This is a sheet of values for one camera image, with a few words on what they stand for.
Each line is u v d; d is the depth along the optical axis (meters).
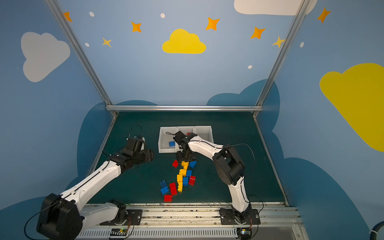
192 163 0.90
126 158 0.60
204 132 1.08
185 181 0.84
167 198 0.80
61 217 0.39
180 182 0.84
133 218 0.74
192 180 0.86
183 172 0.89
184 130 1.03
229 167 0.52
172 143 1.04
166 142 1.04
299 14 0.72
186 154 0.80
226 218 0.74
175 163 0.92
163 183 0.84
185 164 0.91
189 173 0.88
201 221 0.74
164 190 0.82
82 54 0.86
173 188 0.82
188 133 0.67
